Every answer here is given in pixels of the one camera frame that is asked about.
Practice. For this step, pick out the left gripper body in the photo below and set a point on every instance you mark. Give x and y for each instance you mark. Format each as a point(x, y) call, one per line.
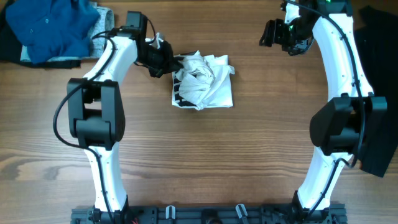
point(157, 60)

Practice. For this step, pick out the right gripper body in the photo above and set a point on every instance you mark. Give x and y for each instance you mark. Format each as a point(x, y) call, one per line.
point(295, 38)

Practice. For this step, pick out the white t-shirt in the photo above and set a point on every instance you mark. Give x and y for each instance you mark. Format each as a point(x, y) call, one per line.
point(203, 82)

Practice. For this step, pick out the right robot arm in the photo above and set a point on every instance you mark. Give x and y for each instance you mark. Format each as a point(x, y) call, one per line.
point(344, 129)

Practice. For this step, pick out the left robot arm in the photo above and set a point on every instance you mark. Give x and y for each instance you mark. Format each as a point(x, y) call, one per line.
point(96, 115)

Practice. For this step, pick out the light grey folded garment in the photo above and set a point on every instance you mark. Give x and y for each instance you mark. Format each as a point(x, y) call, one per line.
point(104, 23)

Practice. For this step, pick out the black garment at right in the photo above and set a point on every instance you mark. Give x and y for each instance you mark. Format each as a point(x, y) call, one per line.
point(377, 48)

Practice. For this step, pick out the blue button shirt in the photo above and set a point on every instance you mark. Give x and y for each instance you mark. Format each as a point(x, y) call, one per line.
point(52, 28)

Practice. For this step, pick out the black garment under pile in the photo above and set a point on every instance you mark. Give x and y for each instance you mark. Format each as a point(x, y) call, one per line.
point(11, 48)

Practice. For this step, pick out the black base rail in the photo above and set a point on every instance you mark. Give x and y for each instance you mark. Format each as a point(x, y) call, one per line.
point(264, 214)

